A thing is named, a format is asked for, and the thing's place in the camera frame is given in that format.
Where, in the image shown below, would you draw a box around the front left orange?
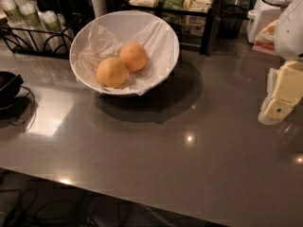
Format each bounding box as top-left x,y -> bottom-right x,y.
97,57 -> 129,88

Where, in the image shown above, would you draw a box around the clear plastic bowl liner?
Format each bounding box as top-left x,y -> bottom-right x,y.
75,17 -> 176,96

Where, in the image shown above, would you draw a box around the orange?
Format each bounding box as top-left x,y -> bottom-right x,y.
119,43 -> 148,72
97,57 -> 129,88

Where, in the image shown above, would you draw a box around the paper cup stack middle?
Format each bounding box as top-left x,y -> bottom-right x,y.
20,3 -> 41,29

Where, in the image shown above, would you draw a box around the white cylinder container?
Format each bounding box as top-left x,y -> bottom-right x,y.
87,0 -> 108,19

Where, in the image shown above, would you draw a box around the red white packet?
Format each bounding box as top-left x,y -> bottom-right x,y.
253,20 -> 277,56

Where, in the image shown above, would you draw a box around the white bowl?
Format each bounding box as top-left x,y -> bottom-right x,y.
68,9 -> 181,97

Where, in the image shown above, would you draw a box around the black mesh basket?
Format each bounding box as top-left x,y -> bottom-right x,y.
218,5 -> 247,39

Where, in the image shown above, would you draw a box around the back right orange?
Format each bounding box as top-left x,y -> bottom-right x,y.
119,43 -> 148,72

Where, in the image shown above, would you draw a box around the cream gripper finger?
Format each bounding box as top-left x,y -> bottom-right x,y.
267,68 -> 277,96
258,61 -> 303,125

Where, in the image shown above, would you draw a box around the black tray object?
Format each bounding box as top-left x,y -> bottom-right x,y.
0,71 -> 24,101

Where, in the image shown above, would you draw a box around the black wire cup rack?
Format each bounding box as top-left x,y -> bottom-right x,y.
0,13 -> 80,60

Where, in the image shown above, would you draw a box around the paper cup stack left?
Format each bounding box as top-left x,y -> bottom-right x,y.
1,0 -> 24,28

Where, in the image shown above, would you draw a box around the floor cables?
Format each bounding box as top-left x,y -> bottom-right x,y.
0,168 -> 178,227

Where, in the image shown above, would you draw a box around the paper cup stack right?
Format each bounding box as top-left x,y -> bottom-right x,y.
41,10 -> 65,55

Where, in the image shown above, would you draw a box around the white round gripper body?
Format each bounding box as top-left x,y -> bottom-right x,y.
275,0 -> 303,61

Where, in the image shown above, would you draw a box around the white sachet packets right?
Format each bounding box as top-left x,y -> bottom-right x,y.
183,0 -> 212,13

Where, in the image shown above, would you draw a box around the green sachet packets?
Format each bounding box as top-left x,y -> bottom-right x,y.
157,0 -> 184,9

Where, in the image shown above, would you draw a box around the white appliance with lid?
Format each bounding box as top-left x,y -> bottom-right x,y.
246,0 -> 293,44

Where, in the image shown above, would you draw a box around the paper cup stack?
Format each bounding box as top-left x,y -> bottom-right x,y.
1,0 -> 24,28
41,10 -> 65,55
20,3 -> 41,29

